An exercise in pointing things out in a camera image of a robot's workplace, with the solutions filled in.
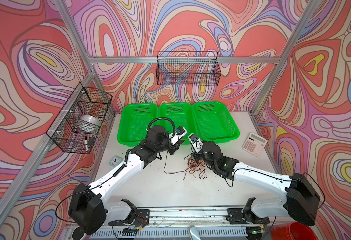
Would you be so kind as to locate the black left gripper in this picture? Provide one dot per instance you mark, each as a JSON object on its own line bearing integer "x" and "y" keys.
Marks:
{"x": 175, "y": 148}

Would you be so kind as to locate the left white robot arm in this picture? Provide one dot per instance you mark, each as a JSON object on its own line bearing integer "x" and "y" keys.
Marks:
{"x": 89, "y": 206}

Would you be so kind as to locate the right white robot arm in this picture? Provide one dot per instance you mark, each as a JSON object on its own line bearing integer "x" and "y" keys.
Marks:
{"x": 295, "y": 197}

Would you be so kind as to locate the right green plastic basket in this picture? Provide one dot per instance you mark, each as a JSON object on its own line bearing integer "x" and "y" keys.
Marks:
{"x": 215, "y": 122}

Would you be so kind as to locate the green plastic basket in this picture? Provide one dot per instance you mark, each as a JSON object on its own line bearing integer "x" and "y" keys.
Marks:
{"x": 182, "y": 115}
{"x": 134, "y": 122}
{"x": 215, "y": 122}

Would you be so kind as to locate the left green plastic basket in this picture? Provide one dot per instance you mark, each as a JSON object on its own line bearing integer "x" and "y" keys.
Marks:
{"x": 134, "y": 122}

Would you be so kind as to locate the middle green plastic basket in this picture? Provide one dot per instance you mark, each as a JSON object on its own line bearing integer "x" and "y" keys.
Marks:
{"x": 182, "y": 115}

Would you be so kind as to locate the white pink calculator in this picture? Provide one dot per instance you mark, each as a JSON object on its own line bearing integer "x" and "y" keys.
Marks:
{"x": 254, "y": 144}

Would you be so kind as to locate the small green alarm clock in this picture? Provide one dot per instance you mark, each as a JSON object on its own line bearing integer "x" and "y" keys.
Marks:
{"x": 115, "y": 161}

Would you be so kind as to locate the red bucket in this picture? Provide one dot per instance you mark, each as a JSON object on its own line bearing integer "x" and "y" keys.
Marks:
{"x": 291, "y": 231}

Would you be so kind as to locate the grey round speaker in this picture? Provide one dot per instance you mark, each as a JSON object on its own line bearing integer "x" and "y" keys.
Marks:
{"x": 78, "y": 234}

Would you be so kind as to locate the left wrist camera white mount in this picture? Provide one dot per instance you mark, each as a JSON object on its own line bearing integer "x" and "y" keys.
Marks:
{"x": 177, "y": 137}

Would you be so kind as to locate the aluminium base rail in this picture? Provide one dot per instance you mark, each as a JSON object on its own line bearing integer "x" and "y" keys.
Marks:
{"x": 209, "y": 223}

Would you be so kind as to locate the black wire basket back wall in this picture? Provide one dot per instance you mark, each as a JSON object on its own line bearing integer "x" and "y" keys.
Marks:
{"x": 187, "y": 68}

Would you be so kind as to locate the black wire basket wall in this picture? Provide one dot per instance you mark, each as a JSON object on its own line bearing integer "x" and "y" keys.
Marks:
{"x": 82, "y": 115}
{"x": 187, "y": 68}

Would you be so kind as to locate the black wire basket left wall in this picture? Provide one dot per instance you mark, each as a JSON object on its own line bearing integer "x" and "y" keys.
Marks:
{"x": 82, "y": 115}

